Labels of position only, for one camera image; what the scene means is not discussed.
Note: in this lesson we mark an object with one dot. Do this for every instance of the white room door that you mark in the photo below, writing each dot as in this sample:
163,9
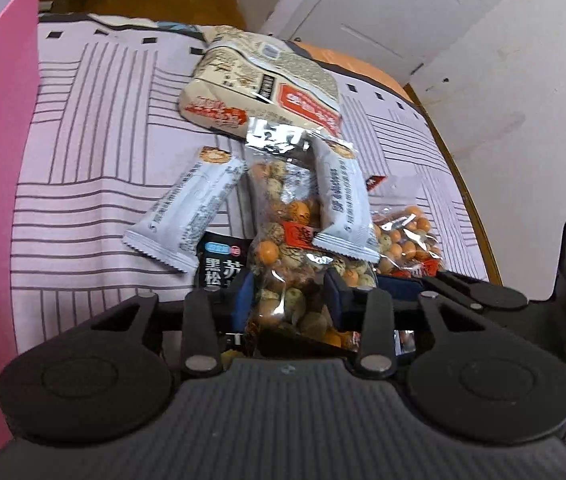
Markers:
397,36

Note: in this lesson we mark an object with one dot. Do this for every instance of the small clear peanut bag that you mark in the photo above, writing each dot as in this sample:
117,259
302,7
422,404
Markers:
407,246

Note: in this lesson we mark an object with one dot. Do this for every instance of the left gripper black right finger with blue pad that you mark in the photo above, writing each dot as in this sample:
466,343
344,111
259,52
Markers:
368,311

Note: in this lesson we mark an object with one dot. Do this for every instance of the large cream snack bag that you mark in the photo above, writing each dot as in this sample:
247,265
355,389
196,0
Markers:
244,76

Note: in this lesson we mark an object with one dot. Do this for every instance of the clear bag mixed nuts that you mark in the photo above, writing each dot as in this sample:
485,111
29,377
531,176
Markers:
289,268

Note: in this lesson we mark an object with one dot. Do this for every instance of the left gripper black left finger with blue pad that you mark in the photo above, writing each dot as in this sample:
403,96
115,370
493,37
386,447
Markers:
210,313

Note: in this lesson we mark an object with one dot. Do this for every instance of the striped white bed sheet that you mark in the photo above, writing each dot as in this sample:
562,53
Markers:
107,141

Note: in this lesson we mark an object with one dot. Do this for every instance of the white snack bar wrapper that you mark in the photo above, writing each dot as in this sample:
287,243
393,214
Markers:
346,222
170,231

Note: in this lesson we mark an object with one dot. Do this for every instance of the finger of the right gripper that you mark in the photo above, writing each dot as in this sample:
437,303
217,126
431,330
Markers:
470,292

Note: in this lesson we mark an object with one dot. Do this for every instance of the black cracker snack pack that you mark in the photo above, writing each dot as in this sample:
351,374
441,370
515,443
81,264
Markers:
224,273

